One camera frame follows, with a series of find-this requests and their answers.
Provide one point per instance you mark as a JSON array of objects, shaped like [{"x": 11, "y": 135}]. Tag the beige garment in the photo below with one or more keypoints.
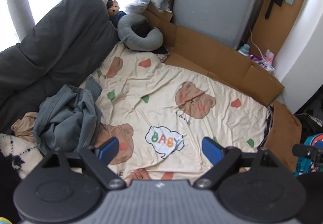
[{"x": 24, "y": 126}]

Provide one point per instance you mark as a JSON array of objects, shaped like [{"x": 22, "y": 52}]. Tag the person's bare foot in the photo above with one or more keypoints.
[{"x": 141, "y": 174}]

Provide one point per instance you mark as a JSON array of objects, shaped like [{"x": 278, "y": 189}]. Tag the brown folded cloth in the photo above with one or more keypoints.
[{"x": 285, "y": 125}]

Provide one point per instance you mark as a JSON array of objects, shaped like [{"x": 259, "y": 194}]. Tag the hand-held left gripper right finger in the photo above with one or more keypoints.
[{"x": 212, "y": 149}]

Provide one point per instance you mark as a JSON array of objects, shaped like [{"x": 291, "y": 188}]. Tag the cream bear print bed sheet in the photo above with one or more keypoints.
[{"x": 151, "y": 87}]

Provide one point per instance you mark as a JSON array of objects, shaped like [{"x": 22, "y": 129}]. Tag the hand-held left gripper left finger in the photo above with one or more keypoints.
[{"x": 108, "y": 148}]

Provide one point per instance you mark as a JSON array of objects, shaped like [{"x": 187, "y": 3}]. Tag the brown teddy bear toy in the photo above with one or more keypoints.
[{"x": 113, "y": 8}]

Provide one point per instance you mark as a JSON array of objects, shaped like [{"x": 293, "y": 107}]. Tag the black clothing pile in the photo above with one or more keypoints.
[{"x": 307, "y": 125}]

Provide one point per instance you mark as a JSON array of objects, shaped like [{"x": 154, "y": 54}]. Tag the teal cartoon print cloth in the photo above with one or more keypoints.
[{"x": 313, "y": 140}]

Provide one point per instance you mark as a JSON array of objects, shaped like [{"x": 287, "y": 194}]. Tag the floral cloth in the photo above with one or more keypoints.
[{"x": 161, "y": 57}]

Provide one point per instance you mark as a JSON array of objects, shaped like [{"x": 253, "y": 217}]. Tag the grey neck pillow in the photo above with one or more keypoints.
[{"x": 146, "y": 43}]

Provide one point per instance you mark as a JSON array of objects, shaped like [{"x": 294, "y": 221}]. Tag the blue cap detergent bottle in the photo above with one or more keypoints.
[{"x": 243, "y": 49}]

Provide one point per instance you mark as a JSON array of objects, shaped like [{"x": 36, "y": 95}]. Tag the white black fuzzy blanket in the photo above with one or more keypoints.
[{"x": 15, "y": 148}]

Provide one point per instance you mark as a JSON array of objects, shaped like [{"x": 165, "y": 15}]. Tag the flattened cardboard box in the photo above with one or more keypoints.
[{"x": 214, "y": 62}]

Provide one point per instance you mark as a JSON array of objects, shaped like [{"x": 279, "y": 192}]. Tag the yellow teal object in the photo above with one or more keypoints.
[{"x": 3, "y": 221}]

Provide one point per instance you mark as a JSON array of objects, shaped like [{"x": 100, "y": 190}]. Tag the dark striped cloth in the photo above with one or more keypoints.
[{"x": 268, "y": 117}]

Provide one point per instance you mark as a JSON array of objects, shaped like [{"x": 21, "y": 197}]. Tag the dark grey duvet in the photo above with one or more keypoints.
[{"x": 63, "y": 37}]

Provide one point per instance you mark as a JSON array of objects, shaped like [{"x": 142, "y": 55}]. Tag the pink detergent bottle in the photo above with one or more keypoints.
[{"x": 269, "y": 56}]

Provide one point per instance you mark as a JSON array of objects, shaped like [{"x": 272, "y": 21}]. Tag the white blue printed bag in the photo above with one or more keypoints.
[{"x": 266, "y": 66}]

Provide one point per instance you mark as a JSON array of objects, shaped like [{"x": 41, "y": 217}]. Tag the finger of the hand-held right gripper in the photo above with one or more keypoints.
[{"x": 302, "y": 150}]

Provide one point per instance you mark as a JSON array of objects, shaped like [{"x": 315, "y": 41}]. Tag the grey wrapped appliance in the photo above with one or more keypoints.
[{"x": 209, "y": 6}]

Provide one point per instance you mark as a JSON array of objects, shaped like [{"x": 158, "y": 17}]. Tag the clear plastic bag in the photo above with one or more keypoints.
[{"x": 136, "y": 3}]

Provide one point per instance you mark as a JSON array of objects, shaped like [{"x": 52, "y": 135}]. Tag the upright cardboard panel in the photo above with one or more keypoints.
[{"x": 282, "y": 24}]

